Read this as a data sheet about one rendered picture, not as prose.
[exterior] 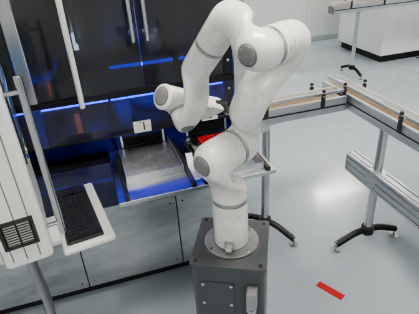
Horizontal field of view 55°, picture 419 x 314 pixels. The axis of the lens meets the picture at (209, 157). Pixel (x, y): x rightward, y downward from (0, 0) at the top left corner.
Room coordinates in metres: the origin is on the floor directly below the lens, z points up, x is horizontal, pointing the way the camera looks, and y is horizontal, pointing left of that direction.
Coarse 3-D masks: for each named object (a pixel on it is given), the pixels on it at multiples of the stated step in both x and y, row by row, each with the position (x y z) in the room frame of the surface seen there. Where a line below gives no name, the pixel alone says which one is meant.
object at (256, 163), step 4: (192, 148) 1.73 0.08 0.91; (196, 148) 1.77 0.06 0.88; (256, 156) 1.61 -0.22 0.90; (252, 160) 1.62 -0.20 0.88; (256, 160) 1.61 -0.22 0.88; (260, 160) 1.57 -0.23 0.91; (244, 164) 1.58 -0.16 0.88; (248, 164) 1.58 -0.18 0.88; (252, 164) 1.52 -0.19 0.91; (256, 164) 1.53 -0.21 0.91; (260, 164) 1.53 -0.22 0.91; (240, 168) 1.51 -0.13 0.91; (244, 168) 1.51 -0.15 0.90; (248, 168) 1.52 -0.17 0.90; (252, 168) 1.52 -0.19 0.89; (256, 168) 1.53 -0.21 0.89; (260, 168) 1.53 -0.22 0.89; (236, 172) 1.50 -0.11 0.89; (240, 172) 1.51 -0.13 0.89; (244, 172) 1.51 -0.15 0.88
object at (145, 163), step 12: (156, 144) 1.84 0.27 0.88; (168, 144) 1.83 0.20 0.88; (120, 156) 1.67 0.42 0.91; (132, 156) 1.73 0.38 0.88; (144, 156) 1.72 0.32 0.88; (156, 156) 1.71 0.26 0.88; (168, 156) 1.70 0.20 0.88; (132, 168) 1.61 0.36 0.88; (144, 168) 1.60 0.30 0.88; (156, 168) 1.60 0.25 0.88; (168, 168) 1.54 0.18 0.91; (180, 168) 1.55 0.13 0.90; (132, 180) 1.49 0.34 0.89
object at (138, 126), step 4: (144, 120) 1.77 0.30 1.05; (148, 120) 1.78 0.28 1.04; (136, 124) 1.76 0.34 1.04; (140, 124) 1.77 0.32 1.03; (148, 124) 1.78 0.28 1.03; (136, 128) 1.76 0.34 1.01; (140, 128) 1.77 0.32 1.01; (148, 128) 1.78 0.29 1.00; (136, 132) 1.76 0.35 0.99; (140, 132) 1.77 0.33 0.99
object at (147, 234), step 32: (192, 192) 1.83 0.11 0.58; (128, 224) 1.73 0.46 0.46; (160, 224) 1.78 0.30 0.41; (192, 224) 1.83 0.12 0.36; (64, 256) 1.64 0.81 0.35; (96, 256) 1.68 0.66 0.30; (128, 256) 1.72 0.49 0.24; (160, 256) 1.77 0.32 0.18; (0, 288) 1.54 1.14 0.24; (32, 288) 1.58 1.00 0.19; (64, 288) 1.62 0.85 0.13
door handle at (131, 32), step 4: (128, 0) 1.72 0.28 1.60; (128, 4) 1.72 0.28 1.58; (128, 8) 1.72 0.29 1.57; (128, 12) 1.72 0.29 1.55; (128, 16) 1.72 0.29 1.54; (128, 20) 1.72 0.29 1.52; (132, 20) 1.73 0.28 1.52; (128, 24) 1.72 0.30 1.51; (132, 24) 1.72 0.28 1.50; (132, 28) 1.72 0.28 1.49; (128, 32) 1.78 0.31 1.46; (132, 32) 1.72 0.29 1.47; (132, 36) 1.72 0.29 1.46; (132, 40) 1.72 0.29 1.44
